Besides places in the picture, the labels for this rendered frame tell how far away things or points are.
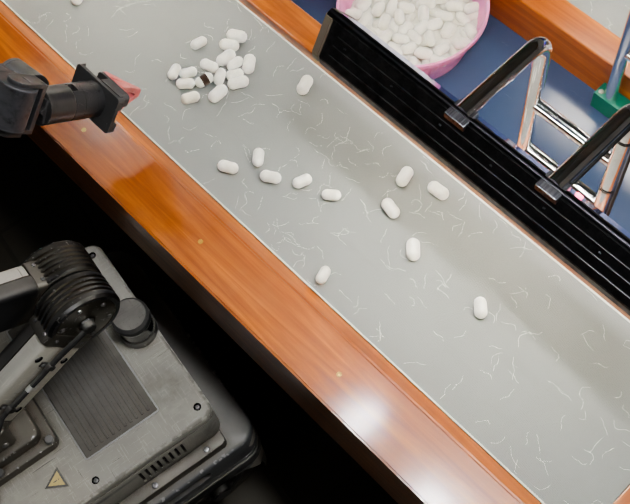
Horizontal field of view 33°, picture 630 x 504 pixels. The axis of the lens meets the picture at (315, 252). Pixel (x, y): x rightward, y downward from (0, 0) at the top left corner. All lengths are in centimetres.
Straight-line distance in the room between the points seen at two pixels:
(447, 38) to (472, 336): 56
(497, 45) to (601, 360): 64
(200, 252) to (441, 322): 39
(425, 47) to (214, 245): 53
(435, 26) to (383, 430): 74
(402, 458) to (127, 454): 56
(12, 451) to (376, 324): 68
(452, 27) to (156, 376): 81
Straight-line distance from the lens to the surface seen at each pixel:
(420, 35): 188
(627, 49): 174
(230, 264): 165
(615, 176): 151
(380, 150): 175
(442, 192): 169
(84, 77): 168
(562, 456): 157
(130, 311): 188
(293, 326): 159
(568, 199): 130
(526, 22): 193
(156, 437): 188
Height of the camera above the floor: 224
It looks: 64 degrees down
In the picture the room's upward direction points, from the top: 10 degrees counter-clockwise
